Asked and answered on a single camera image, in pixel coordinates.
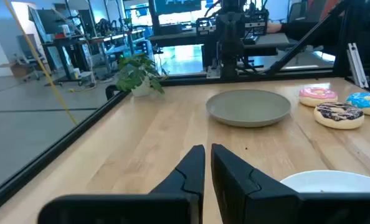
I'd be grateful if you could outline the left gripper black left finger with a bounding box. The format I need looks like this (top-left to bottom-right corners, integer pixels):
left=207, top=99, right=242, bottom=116
left=149, top=144, right=206, bottom=224

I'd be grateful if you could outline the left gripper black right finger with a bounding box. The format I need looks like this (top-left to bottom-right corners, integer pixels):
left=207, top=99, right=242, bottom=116
left=211, top=143, right=301, bottom=224

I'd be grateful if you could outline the pink frosted donut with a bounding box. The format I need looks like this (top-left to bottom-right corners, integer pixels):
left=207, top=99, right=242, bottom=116
left=298, top=87, right=339, bottom=108

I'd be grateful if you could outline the chocolate frosted sprinkled donut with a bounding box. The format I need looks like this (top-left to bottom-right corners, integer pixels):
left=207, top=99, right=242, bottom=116
left=313, top=102, right=365, bottom=130

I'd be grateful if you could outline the blue frosted donut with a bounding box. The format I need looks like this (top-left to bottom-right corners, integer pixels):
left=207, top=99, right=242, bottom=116
left=346, top=91, right=370, bottom=117

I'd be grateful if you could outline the person's forearm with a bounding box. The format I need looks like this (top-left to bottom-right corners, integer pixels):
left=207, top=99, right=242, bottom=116
left=280, top=20, right=341, bottom=47

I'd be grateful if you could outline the tan bowl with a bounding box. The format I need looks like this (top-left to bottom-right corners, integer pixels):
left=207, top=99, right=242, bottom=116
left=206, top=89, right=292, bottom=128

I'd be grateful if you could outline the white round plate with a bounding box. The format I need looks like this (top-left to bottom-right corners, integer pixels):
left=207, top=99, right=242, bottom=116
left=280, top=170, right=370, bottom=194

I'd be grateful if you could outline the white plant pot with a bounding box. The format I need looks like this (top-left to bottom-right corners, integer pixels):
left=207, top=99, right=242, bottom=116
left=131, top=77, right=151, bottom=97

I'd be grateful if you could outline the black clamp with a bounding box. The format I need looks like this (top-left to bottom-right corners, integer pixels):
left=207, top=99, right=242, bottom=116
left=105, top=84, right=121, bottom=100

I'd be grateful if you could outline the green leafy plant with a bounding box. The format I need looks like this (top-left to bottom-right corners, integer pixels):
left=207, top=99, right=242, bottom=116
left=115, top=52, right=166, bottom=95

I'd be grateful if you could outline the grey desk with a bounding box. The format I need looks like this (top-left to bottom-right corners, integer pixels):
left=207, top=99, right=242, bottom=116
left=149, top=30, right=290, bottom=57

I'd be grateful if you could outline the person's hand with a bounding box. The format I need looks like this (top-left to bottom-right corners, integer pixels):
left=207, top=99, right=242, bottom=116
left=267, top=22, right=282, bottom=34

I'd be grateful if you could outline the silver aluminium extrusion bar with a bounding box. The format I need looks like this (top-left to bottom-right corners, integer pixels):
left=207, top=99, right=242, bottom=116
left=346, top=42, right=369, bottom=89

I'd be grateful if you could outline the black standing desk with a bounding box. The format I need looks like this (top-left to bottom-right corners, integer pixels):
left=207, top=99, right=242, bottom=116
left=41, top=34, right=94, bottom=87

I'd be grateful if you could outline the cardboard box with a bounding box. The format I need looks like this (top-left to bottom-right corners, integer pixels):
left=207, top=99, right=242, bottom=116
left=0, top=62, right=27, bottom=78

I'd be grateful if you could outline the grey office chair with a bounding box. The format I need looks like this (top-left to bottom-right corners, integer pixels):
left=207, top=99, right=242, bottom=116
left=16, top=34, right=46, bottom=82

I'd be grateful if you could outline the black table edge frame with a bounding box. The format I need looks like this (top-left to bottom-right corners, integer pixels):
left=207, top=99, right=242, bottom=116
left=0, top=70, right=348, bottom=218

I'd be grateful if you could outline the black diagonal frame strut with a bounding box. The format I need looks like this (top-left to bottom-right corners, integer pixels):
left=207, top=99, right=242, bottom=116
left=265, top=0, right=349, bottom=75

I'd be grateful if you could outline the large wall screen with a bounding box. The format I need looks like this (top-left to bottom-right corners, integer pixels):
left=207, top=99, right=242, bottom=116
left=153, top=0, right=203, bottom=15

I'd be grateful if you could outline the yellow hanging cable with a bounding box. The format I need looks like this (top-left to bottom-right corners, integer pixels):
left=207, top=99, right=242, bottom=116
left=3, top=0, right=78, bottom=125

